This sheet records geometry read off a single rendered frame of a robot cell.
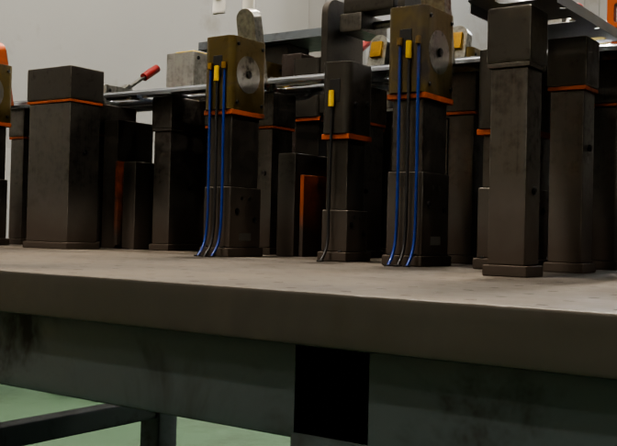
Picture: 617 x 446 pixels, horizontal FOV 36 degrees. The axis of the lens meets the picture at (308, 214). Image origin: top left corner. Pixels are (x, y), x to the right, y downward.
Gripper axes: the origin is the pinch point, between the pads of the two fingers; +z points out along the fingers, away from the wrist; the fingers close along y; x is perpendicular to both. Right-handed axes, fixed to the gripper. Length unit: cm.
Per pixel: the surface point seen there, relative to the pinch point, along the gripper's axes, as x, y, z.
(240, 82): 36, 60, 26
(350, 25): 39.2, 24.1, 9.9
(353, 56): 36.4, 15.7, 14.2
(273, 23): -174, -354, -85
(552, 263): 86, 71, 52
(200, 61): 3.8, 19.9, 14.4
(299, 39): 21.5, 9.4, 8.6
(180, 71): -0.1, 21.5, 16.4
